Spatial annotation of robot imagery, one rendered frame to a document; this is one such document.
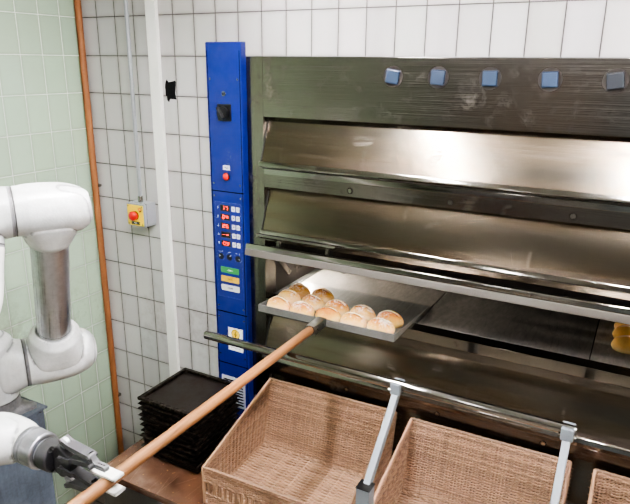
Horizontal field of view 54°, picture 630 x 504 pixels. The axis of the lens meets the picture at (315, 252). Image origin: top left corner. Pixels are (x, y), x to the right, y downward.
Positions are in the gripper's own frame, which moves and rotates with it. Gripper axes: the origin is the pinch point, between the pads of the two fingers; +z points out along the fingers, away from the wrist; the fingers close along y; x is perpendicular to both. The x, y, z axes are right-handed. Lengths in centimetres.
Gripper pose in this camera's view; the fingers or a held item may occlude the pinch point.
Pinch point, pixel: (108, 479)
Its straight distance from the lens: 151.6
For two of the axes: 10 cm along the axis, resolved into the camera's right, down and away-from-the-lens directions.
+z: 8.8, 1.5, -4.5
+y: -0.1, 9.5, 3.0
